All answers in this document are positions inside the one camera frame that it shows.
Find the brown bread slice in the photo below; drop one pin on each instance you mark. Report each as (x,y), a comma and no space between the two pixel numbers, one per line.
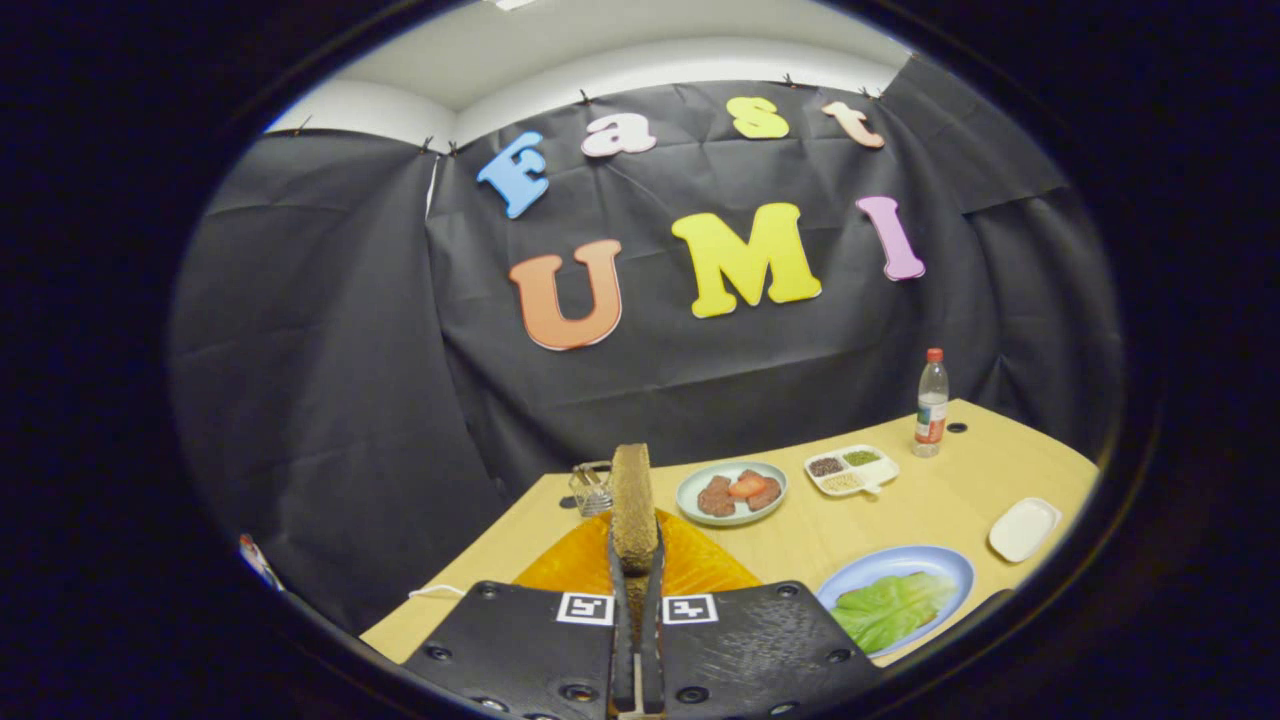
(633,500)

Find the green lettuce leaf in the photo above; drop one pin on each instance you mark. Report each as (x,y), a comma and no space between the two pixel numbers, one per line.
(890,610)

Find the red tomato slice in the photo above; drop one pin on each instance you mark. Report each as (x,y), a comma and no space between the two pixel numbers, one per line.
(747,486)

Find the blue round plate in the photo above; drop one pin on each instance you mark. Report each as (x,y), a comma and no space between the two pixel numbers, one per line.
(900,560)

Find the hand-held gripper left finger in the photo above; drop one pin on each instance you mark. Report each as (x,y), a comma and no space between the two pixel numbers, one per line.
(520,650)

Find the white rectangular plate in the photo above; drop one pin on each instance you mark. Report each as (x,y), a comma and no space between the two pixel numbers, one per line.
(1023,530)

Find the small red blue white object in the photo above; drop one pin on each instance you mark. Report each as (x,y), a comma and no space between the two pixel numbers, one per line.
(262,562)

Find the clear red-capped water bottle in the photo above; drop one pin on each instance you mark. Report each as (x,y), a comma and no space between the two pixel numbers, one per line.
(931,410)

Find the white divided seasoning dish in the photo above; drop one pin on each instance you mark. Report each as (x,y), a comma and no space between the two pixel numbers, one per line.
(880,470)

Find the brown meat patty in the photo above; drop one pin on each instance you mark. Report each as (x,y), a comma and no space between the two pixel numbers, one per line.
(768,492)
(715,498)

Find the pale green round plate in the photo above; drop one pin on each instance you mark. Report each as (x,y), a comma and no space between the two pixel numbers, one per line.
(700,520)

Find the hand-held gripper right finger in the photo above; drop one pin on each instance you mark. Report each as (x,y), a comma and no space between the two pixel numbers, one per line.
(750,650)

